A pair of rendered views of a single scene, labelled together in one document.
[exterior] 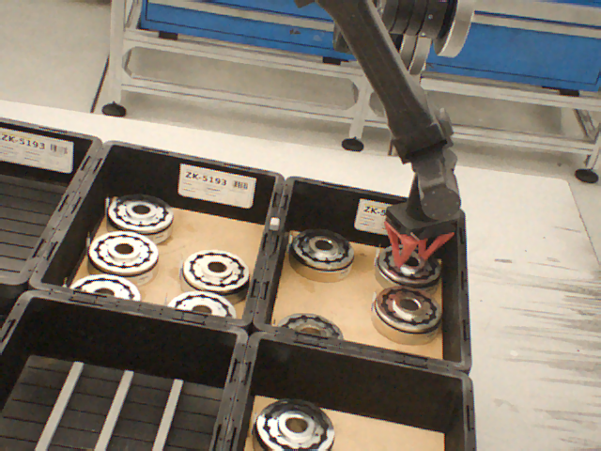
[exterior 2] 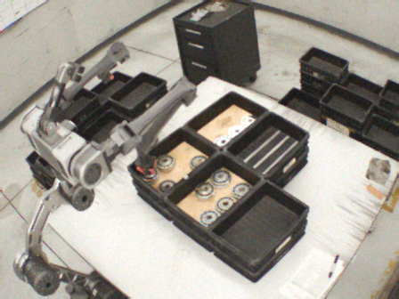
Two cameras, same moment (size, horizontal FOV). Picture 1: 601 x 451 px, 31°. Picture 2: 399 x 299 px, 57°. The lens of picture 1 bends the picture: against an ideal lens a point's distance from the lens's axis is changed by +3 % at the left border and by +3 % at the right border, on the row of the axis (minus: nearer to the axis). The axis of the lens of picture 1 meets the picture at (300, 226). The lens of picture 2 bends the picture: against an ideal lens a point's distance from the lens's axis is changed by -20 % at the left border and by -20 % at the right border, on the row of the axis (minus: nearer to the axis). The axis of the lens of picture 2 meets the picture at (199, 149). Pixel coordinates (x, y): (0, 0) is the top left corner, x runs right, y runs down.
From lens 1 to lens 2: 2.56 m
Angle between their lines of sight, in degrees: 87
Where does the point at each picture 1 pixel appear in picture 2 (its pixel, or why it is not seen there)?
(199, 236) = (194, 212)
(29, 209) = (237, 238)
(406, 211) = (150, 161)
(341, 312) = (179, 173)
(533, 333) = (118, 180)
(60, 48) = not seen: outside the picture
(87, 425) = (264, 165)
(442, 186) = not seen: hidden behind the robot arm
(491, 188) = (68, 227)
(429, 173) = not seen: hidden behind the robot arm
